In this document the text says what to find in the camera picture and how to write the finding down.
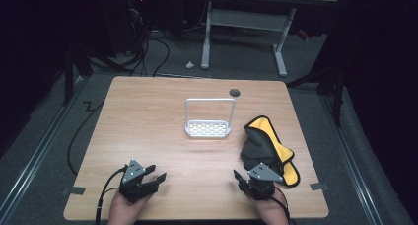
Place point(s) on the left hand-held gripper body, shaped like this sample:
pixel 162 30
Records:
pixel 133 182

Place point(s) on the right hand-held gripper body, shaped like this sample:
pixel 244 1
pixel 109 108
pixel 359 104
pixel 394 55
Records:
pixel 261 184

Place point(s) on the grey and yellow cloth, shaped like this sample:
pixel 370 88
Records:
pixel 263 146

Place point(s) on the white plastic rack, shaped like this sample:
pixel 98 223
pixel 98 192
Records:
pixel 207 128

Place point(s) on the person's right hand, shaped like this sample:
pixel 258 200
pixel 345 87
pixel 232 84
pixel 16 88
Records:
pixel 271 210

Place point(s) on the person's left hand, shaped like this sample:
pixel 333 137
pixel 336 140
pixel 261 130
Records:
pixel 126 210

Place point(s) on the grey tape piece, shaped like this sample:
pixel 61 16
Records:
pixel 75 190
pixel 319 186

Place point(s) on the round grey table grommet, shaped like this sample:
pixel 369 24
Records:
pixel 234 92

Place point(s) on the crumpled white paper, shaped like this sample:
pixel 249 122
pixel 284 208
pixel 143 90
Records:
pixel 189 65

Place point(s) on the black metal stand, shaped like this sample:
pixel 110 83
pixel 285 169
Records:
pixel 69 73
pixel 336 87

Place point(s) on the small red item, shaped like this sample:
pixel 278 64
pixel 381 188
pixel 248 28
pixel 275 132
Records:
pixel 303 34

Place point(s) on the white-legged desk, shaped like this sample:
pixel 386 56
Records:
pixel 246 19

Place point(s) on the metal floor rail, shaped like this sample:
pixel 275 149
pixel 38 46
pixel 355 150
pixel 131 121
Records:
pixel 353 165
pixel 36 156

